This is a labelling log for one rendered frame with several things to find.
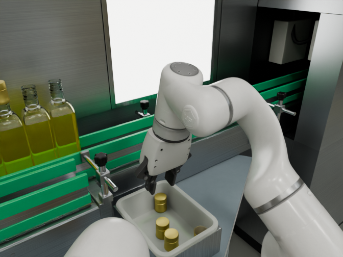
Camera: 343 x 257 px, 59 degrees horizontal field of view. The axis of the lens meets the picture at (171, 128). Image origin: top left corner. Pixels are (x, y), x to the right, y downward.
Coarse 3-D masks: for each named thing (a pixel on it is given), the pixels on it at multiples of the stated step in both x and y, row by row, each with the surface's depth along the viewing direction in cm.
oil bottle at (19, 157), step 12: (0, 120) 63; (12, 120) 64; (0, 132) 63; (12, 132) 65; (24, 132) 66; (0, 144) 64; (12, 144) 66; (24, 144) 67; (12, 156) 66; (24, 156) 68; (12, 168) 68; (24, 168) 69
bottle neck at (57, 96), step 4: (52, 80) 70; (56, 80) 70; (60, 80) 69; (48, 84) 69; (52, 84) 68; (56, 84) 68; (60, 84) 69; (52, 88) 68; (56, 88) 68; (60, 88) 69; (52, 92) 69; (56, 92) 69; (60, 92) 69; (52, 96) 69; (56, 96) 69; (60, 96) 70; (52, 100) 70; (56, 100) 70; (60, 100) 70
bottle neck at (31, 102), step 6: (30, 84) 67; (24, 90) 65; (30, 90) 65; (24, 96) 65; (30, 96) 65; (36, 96) 66; (24, 102) 66; (30, 102) 66; (36, 102) 67; (30, 108) 66
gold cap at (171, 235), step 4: (172, 228) 73; (168, 232) 72; (172, 232) 72; (176, 232) 72; (164, 236) 71; (168, 236) 71; (172, 236) 71; (176, 236) 71; (164, 240) 72; (168, 240) 70; (172, 240) 70; (176, 240) 71; (164, 244) 73; (168, 244) 71; (172, 244) 71; (176, 244) 72; (164, 248) 73; (168, 248) 72; (172, 248) 72
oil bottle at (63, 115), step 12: (48, 108) 70; (60, 108) 70; (72, 108) 72; (60, 120) 70; (72, 120) 72; (60, 132) 71; (72, 132) 73; (60, 144) 73; (72, 144) 75; (60, 156) 74
